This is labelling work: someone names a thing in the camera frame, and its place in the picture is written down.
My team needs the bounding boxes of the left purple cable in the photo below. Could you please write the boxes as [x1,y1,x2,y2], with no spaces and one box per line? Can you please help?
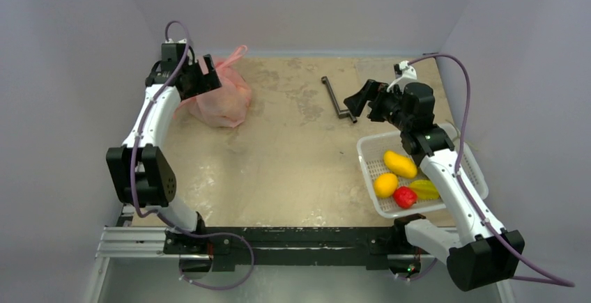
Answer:
[128,20,256,292]

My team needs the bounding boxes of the yellow fake mango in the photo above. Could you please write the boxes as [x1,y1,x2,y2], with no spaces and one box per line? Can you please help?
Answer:
[383,150,418,179]

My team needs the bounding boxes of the black metal crank handle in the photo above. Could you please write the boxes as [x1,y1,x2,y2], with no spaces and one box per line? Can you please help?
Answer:
[321,76,358,124]

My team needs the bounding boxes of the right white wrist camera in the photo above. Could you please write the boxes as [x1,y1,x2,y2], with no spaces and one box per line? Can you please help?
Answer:
[387,61,417,93]

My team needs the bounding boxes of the aluminium frame rail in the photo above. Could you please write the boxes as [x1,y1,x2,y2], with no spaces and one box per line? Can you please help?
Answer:
[95,205,165,258]

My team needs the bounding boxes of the black metal base rail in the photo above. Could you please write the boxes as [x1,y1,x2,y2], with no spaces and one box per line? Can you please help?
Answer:
[163,226,433,276]

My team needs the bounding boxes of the red fake strawberry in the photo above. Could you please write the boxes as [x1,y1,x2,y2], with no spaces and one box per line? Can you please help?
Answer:
[392,186,418,209]

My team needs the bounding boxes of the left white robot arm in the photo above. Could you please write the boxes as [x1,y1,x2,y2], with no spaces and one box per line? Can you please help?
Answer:
[106,40,222,254]

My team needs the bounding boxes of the yellow fake lemon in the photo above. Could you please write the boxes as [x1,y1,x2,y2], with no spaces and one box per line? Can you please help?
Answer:
[373,173,399,199]

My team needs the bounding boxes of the yellow fake starfruit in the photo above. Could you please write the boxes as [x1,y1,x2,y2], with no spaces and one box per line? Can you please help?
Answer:
[408,180,440,200]

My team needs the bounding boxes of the pink plastic bag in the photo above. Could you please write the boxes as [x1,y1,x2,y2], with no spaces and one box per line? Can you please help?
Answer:
[177,45,252,128]

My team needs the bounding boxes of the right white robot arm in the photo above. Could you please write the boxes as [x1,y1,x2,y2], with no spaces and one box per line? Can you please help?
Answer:
[344,79,525,291]

